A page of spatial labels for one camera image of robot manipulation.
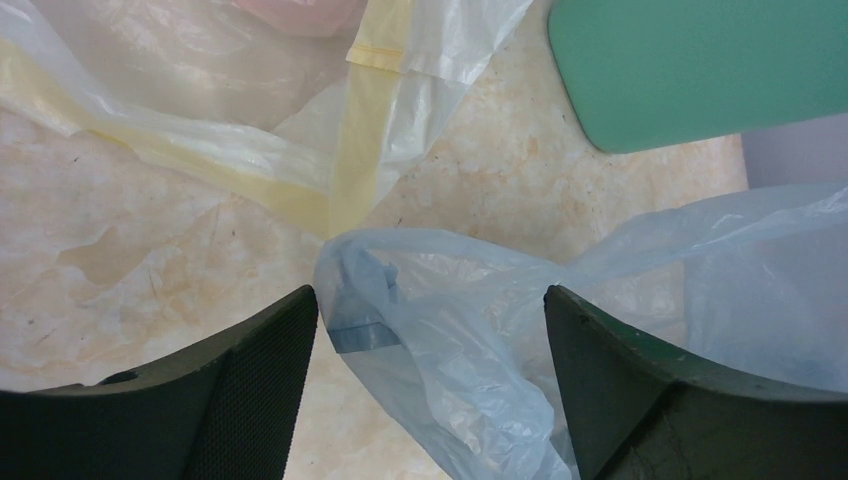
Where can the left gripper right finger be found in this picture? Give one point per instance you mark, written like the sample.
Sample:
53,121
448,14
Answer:
638,407

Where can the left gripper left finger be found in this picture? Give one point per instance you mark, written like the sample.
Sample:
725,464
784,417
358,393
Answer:
222,408

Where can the light blue plastic bag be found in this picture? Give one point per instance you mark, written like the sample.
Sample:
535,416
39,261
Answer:
448,333

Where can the translucent white yellow trash bag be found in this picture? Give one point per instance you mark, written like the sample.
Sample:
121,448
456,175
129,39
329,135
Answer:
317,129

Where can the green plastic trash bin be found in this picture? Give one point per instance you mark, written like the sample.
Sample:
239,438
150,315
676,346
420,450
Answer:
647,74

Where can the pink bag inside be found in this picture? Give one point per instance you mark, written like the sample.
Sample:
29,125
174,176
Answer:
311,18

